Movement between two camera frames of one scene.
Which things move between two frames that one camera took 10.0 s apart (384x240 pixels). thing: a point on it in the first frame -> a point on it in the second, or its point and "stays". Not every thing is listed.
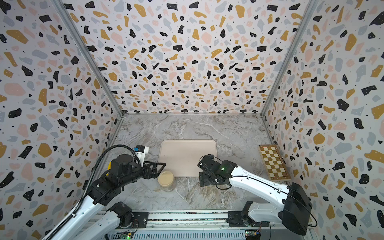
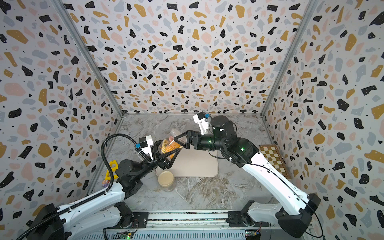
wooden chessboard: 274,165 stays
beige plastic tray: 181,156 stays
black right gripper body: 206,180 -> 206,142
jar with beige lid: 166,181 stays
